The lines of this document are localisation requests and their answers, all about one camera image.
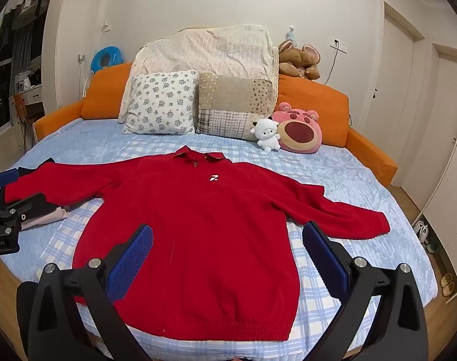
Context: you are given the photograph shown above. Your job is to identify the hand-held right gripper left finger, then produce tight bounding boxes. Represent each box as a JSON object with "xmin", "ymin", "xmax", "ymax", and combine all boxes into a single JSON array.
[{"xmin": 27, "ymin": 224, "xmax": 155, "ymax": 361}]

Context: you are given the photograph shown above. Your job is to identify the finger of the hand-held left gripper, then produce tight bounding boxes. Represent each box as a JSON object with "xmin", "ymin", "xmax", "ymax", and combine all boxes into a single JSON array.
[
  {"xmin": 0, "ymin": 169, "xmax": 21, "ymax": 209},
  {"xmin": 0, "ymin": 193, "xmax": 57, "ymax": 231}
]

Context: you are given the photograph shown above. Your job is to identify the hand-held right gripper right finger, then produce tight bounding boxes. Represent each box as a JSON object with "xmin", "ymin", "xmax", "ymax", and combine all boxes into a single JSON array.
[{"xmin": 302, "ymin": 221, "xmax": 429, "ymax": 361}]

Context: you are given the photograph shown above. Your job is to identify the red sweater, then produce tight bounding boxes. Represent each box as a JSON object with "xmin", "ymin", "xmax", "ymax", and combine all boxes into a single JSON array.
[{"xmin": 3, "ymin": 147, "xmax": 391, "ymax": 342}]

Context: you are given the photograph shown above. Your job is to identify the row of hanging clothes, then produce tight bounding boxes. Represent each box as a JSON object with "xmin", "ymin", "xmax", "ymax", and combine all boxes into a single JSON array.
[{"xmin": 0, "ymin": 0, "xmax": 60, "ymax": 36}]

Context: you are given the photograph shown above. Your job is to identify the pale pink folded garment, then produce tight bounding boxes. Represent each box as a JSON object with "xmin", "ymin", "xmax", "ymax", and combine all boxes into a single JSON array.
[{"xmin": 20, "ymin": 206, "xmax": 70, "ymax": 231}]

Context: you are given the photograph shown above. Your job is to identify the blue plaid bedsheet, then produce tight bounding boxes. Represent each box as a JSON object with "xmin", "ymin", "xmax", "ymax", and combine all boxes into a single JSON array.
[{"xmin": 41, "ymin": 135, "xmax": 394, "ymax": 360}]

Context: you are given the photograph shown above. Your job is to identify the orange chair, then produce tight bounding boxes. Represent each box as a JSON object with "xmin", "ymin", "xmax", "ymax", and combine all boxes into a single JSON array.
[{"xmin": 8, "ymin": 94, "xmax": 34, "ymax": 147}]

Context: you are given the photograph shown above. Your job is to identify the person's black trouser leg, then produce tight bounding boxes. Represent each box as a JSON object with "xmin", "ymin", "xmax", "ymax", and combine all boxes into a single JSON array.
[{"xmin": 14, "ymin": 280, "xmax": 41, "ymax": 361}]

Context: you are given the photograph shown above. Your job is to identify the white desk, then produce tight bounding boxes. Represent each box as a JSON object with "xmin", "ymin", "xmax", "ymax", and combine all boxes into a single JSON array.
[{"xmin": 14, "ymin": 83, "xmax": 43, "ymax": 109}]

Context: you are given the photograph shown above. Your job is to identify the light blue quilted bedspread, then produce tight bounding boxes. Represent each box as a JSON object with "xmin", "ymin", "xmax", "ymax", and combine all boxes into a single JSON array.
[{"xmin": 0, "ymin": 120, "xmax": 438, "ymax": 309}]

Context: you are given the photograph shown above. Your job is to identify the orange upholstered bed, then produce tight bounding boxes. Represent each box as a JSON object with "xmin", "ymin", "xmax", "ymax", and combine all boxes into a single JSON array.
[{"xmin": 33, "ymin": 62, "xmax": 398, "ymax": 188}]

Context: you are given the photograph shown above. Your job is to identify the grey curtain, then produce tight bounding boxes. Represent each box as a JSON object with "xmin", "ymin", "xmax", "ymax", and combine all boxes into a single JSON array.
[{"xmin": 11, "ymin": 19, "xmax": 45, "ymax": 94}]

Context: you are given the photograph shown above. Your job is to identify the pink bear plush cushion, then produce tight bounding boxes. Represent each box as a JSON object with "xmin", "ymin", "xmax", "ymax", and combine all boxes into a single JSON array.
[{"xmin": 271, "ymin": 101, "xmax": 324, "ymax": 155}]

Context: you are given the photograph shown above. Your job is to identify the white plush sheep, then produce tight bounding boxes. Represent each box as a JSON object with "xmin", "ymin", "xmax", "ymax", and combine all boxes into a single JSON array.
[{"xmin": 250, "ymin": 118, "xmax": 281, "ymax": 154}]

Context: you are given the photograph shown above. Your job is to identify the white floral pillow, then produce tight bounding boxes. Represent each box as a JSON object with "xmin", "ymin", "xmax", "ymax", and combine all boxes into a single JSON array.
[{"xmin": 122, "ymin": 70, "xmax": 200, "ymax": 136}]

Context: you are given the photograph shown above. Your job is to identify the white door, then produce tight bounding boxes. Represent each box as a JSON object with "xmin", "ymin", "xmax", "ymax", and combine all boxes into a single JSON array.
[
  {"xmin": 401, "ymin": 43, "xmax": 457, "ymax": 211},
  {"xmin": 379, "ymin": 2, "xmax": 428, "ymax": 140}
]

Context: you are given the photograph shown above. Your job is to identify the beige patchwork pillow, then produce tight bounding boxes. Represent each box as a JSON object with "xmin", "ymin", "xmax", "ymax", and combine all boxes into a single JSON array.
[{"xmin": 195, "ymin": 72, "xmax": 274, "ymax": 143}]

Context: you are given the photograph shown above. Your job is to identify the brown plush toy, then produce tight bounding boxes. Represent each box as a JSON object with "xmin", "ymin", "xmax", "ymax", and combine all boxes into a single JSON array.
[{"xmin": 277, "ymin": 39, "xmax": 322, "ymax": 80}]

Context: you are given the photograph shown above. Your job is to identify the large cream pillow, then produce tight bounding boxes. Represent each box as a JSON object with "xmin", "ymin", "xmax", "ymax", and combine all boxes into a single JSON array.
[{"xmin": 118, "ymin": 24, "xmax": 280, "ymax": 125}]

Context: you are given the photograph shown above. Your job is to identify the blue inflatable ring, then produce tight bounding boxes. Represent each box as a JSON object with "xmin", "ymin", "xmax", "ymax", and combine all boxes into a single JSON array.
[{"xmin": 90, "ymin": 46, "xmax": 126, "ymax": 73}]

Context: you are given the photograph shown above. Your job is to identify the black power cable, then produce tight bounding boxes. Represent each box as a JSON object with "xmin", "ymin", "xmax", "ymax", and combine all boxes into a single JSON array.
[{"xmin": 324, "ymin": 45, "xmax": 339, "ymax": 84}]

